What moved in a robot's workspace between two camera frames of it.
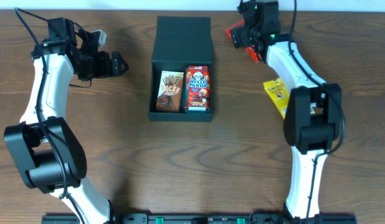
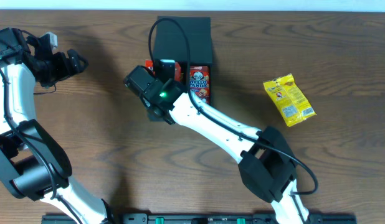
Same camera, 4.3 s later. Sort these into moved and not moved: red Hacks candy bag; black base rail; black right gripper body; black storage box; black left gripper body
Moved: black right gripper body; black left gripper body; red Hacks candy bag
Not moved: black storage box; black base rail
